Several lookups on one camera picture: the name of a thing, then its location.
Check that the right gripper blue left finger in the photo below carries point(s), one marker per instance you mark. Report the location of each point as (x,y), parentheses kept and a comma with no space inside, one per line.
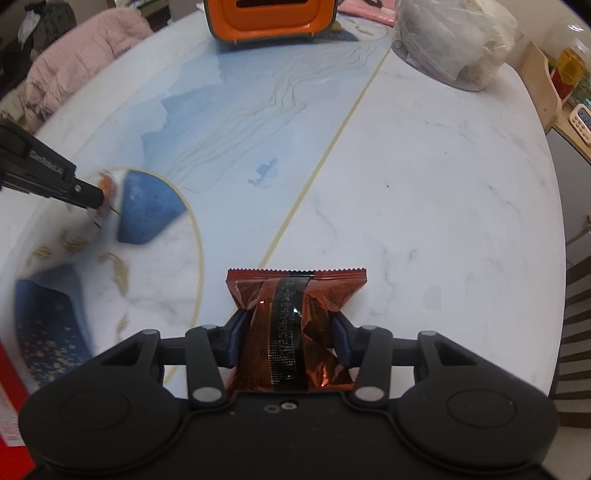
(236,329)

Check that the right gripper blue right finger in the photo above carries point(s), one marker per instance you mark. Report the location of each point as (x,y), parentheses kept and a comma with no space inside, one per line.
(345,340)

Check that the dark red foil snack pack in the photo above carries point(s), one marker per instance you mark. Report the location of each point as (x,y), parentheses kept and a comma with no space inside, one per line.
(288,345)

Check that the small orange sausage snack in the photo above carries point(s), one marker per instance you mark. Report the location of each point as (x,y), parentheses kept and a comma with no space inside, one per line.
(109,187)

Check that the pink puffer jacket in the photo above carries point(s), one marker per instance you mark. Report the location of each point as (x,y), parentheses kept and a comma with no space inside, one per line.
(77,57)

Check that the wooden chair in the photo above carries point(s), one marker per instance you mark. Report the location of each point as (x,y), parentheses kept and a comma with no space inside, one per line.
(571,385)

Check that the red white cardboard box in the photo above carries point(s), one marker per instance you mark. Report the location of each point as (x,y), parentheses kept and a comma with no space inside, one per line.
(16,462)

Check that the green orange tissue box organizer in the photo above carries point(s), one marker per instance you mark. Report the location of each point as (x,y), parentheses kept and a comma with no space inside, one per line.
(235,22)

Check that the wooden side cabinet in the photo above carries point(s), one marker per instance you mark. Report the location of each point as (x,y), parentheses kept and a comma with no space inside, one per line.
(571,156)

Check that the clear plastic bag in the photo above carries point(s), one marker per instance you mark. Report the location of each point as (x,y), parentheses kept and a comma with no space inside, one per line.
(459,43)

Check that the white kitchen timer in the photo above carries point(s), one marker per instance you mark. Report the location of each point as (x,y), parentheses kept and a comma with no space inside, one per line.
(580,120)

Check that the pink booklet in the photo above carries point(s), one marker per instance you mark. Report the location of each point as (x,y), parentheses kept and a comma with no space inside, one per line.
(380,11)

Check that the orange liquid bottle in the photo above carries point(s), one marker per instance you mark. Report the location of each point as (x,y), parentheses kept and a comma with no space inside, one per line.
(569,70)

